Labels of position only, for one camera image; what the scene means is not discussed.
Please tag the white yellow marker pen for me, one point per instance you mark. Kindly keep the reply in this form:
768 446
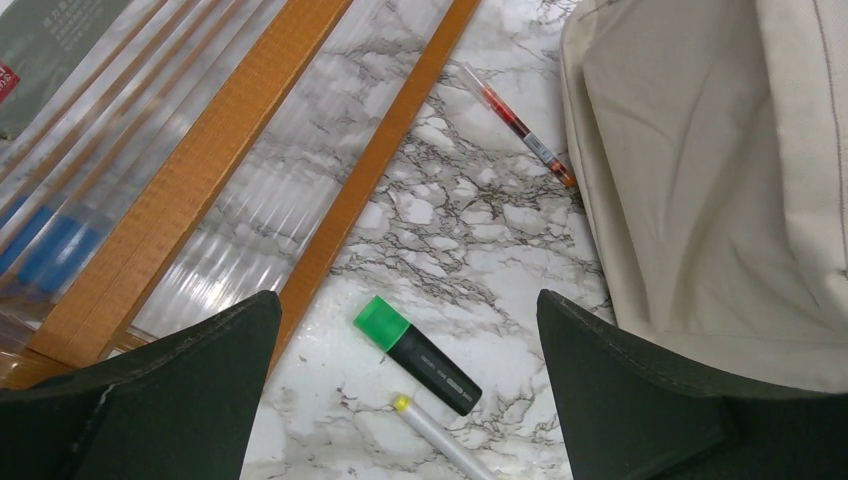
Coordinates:
443 441

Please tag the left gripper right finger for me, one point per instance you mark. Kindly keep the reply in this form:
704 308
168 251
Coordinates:
630 409

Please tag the red clear pen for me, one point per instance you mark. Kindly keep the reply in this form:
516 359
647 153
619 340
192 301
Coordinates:
485 94

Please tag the orange wooden shelf rack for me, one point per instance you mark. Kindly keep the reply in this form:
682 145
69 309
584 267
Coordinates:
221 148

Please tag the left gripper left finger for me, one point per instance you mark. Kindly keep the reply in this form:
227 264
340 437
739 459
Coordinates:
181 407

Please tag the white red small box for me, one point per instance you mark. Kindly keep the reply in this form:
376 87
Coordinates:
42 42

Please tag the beige canvas backpack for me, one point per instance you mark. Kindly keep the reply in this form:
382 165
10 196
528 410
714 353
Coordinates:
709 140

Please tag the green black highlighter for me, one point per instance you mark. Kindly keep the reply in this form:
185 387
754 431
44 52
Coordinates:
411 349

